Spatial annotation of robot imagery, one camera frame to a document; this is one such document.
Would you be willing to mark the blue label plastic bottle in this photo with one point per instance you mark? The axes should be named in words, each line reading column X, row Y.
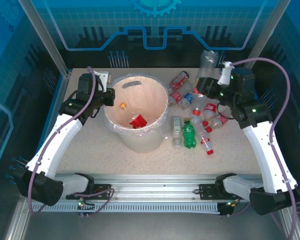
column 188, row 99

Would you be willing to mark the clear bottle red cap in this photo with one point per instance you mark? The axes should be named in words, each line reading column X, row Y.
column 197, row 108

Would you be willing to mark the crushed clear plastic bottle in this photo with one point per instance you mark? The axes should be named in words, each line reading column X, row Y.
column 207, row 65

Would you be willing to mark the small red label bottle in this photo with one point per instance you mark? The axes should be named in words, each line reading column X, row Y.
column 175, row 98

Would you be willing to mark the red cola label bottle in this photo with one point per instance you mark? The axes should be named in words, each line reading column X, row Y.
column 221, row 120

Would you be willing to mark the green plastic bottle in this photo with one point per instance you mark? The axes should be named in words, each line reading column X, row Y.
column 189, row 133

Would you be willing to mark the long clear red-capped bottle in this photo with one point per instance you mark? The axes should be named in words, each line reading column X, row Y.
column 202, row 136

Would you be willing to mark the clear bottle white label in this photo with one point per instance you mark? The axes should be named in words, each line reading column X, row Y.
column 176, row 131

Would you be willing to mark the white plastic bin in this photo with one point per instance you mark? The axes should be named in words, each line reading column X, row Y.
column 142, row 142

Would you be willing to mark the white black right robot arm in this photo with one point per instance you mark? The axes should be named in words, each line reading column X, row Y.
column 262, row 147

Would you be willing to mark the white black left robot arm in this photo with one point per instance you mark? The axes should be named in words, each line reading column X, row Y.
column 65, row 135

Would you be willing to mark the clear bottle orange cap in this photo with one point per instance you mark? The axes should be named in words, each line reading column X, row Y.
column 124, row 105

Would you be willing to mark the aluminium frame post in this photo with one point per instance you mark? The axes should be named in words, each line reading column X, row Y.
column 266, row 35
column 45, row 40

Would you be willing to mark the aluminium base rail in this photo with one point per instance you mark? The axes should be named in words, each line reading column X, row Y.
column 152, row 181

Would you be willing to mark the aluminium frame bar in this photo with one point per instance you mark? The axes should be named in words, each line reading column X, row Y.
column 16, row 222
column 288, row 226

